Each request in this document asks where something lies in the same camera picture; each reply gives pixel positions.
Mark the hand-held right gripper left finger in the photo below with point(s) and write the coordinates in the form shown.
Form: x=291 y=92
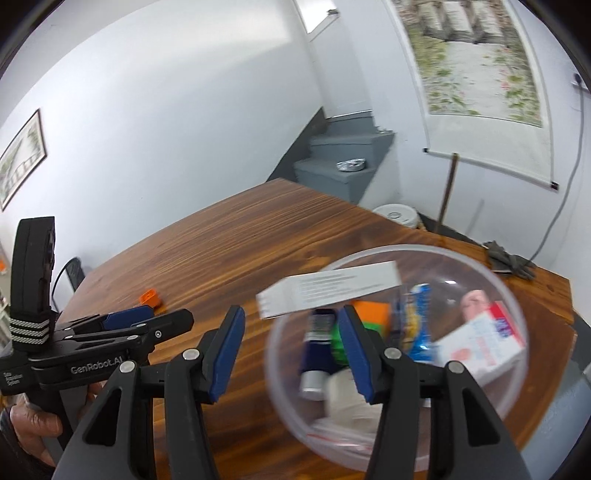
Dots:
x=228 y=350

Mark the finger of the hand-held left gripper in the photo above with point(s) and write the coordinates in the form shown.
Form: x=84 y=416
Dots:
x=127 y=318
x=171 y=325

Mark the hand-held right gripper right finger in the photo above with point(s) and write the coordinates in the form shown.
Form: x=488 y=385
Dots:
x=355 y=350

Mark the orange building block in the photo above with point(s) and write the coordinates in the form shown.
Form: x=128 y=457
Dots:
x=148 y=297

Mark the green and orange block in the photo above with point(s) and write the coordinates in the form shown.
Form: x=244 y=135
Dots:
x=371 y=316

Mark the dark blue tube silver cap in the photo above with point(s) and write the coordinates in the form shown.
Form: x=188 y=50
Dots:
x=316 y=350

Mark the blue white tube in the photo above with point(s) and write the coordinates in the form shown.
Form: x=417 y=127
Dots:
x=420 y=341

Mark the blue and white carton box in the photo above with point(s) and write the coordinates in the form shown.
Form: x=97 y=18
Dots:
x=332 y=288

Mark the clear plastic bowl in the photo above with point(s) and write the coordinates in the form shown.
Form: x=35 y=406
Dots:
x=295 y=415

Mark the person's left hand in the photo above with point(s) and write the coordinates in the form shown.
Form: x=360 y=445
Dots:
x=32 y=424

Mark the black metal chair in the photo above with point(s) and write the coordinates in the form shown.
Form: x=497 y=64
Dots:
x=74 y=272

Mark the clear zip bag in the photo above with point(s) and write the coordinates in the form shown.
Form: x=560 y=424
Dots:
x=337 y=434

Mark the white and pink carton box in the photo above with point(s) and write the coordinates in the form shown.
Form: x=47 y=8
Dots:
x=480 y=350

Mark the small pink item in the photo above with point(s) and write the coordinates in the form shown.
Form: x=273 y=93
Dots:
x=475 y=300

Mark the wooden desk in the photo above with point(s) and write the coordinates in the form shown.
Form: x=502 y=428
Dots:
x=277 y=221

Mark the white round device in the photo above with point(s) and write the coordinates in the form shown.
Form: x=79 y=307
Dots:
x=397 y=214

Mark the grey work gloves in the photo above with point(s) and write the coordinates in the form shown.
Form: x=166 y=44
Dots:
x=508 y=261

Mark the crumpled foil tray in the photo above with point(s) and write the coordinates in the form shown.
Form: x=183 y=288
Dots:
x=351 y=165

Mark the wooden stick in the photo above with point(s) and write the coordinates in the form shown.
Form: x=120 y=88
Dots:
x=448 y=189

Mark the grey staircase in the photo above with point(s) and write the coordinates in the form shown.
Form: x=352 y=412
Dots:
x=341 y=152

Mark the hanging scroll painting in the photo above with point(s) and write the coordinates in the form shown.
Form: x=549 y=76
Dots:
x=475 y=69

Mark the framed wall picture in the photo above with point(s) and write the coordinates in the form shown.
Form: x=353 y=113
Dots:
x=23 y=161

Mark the wall power outlet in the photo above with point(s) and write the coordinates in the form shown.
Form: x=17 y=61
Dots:
x=578 y=79

